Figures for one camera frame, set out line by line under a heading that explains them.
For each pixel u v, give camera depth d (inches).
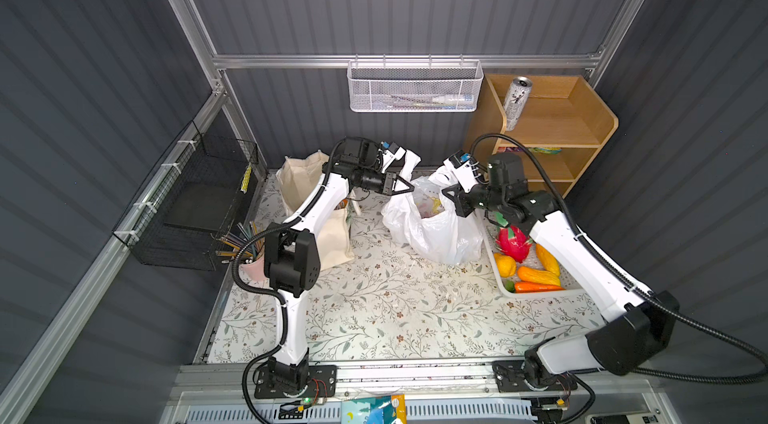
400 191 31.9
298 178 37.4
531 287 33.3
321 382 28.5
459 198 25.9
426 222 30.3
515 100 31.1
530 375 26.0
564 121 37.2
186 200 28.9
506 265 34.3
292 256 21.4
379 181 30.5
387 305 34.1
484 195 24.9
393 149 31.0
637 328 15.6
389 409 27.3
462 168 25.3
